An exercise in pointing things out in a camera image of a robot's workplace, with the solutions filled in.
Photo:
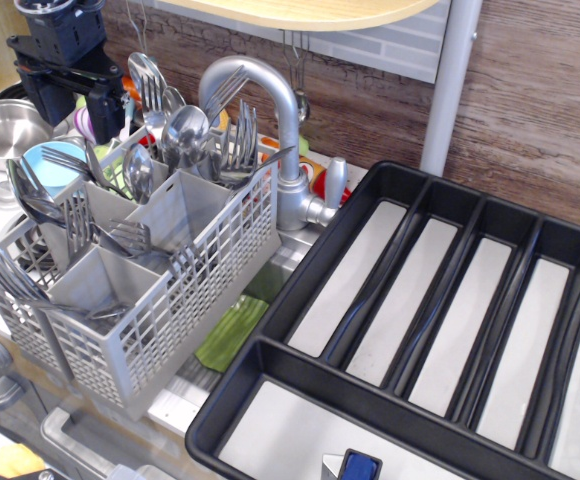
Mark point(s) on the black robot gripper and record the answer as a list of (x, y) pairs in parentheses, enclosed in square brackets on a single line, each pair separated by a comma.
[(64, 52)]

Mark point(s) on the small steel spoon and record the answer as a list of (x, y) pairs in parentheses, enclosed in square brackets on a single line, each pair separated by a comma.
[(137, 169)]

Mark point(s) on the large steel spoon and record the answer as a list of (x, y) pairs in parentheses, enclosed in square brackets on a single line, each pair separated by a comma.
[(184, 137)]

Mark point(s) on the steel spoon at left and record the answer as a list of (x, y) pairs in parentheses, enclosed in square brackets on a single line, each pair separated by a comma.
[(38, 206)]

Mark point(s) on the grey plastic cutlery basket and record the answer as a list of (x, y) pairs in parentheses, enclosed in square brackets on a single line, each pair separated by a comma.
[(121, 327)]

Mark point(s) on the black cutlery tray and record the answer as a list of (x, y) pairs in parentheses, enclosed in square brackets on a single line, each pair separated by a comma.
[(431, 332)]

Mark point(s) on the purple striped toy onion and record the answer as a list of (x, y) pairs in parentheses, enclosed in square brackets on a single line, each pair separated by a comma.
[(83, 125)]

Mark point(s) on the tall steel fork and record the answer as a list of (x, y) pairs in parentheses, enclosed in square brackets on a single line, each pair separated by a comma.
[(150, 84)]

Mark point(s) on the light blue plastic bowl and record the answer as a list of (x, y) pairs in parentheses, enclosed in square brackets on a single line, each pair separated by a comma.
[(51, 175)]

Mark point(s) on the stainless steel pot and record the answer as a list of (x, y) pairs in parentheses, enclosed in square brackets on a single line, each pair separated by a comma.
[(21, 128)]

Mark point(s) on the steel fork in middle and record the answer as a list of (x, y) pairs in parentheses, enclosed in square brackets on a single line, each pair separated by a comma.
[(127, 238)]

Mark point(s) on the steel fork leaning right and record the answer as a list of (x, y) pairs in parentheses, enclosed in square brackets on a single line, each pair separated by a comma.
[(224, 94)]

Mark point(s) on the wooden round shelf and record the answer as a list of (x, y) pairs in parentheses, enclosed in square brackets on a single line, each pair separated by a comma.
[(310, 15)]

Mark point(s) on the silver toy faucet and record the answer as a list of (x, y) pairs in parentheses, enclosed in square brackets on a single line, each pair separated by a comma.
[(297, 206)]

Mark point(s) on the blue and silver object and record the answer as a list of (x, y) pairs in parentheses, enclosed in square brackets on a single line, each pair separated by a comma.
[(352, 465)]

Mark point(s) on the grey metal post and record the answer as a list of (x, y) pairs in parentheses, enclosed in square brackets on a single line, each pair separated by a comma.
[(460, 35)]

